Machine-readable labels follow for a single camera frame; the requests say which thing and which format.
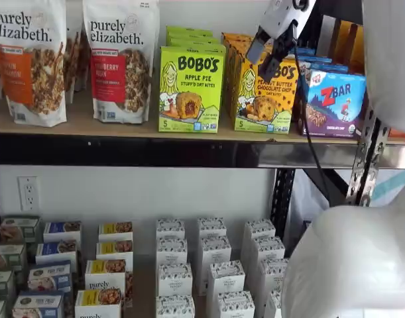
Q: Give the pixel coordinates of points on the yellow label granola box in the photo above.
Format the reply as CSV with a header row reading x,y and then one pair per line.
x,y
106,275
97,303
114,250
116,230

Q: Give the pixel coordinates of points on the yellow brown snack box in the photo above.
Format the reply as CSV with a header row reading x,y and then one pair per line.
x,y
346,43

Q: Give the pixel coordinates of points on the purple blue Zbar box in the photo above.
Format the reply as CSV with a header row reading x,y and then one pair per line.
x,y
324,67
316,59
334,106
305,51

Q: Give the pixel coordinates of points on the wooden shelf board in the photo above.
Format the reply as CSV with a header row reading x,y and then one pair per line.
x,y
79,127
142,291

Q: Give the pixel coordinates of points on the white perforated gripper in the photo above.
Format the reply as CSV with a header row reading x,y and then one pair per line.
x,y
285,20

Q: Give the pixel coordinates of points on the granola bag orange label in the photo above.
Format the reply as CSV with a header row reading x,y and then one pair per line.
x,y
30,66

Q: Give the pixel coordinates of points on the black steel shelf beam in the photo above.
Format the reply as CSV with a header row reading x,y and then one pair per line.
x,y
122,150

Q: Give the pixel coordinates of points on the orange carton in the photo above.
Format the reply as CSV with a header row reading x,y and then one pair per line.
x,y
401,133

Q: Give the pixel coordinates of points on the granola bag red label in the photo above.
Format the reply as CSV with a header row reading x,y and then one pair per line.
x,y
122,33

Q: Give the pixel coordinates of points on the green Bobo's apple pie box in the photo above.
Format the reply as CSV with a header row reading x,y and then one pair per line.
x,y
192,36
195,43
189,30
189,89

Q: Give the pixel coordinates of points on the white patterned carton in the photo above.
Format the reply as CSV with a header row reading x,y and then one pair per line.
x,y
226,278
273,275
174,280
171,251
268,250
170,228
212,228
175,306
273,304
259,228
235,304
215,251

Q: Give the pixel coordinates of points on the perforated steel upright post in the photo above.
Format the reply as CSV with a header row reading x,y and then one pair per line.
x,y
284,198
366,159

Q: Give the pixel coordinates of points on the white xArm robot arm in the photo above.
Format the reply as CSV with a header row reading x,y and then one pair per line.
x,y
354,258

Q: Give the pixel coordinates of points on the orange Bobo's oat bites box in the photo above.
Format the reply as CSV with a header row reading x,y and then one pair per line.
x,y
238,45
265,106
238,54
235,36

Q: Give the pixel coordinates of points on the blue label granola box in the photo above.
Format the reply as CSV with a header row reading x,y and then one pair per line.
x,y
49,276
38,304
56,251
63,232

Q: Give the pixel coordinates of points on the black diagonal rack brace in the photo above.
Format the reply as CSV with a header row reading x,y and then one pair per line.
x,y
321,185

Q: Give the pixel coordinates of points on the white wall outlet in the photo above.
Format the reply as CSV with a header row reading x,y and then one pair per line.
x,y
28,193

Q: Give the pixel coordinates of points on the white teal plastic sheet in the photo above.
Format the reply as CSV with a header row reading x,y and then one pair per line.
x,y
396,185

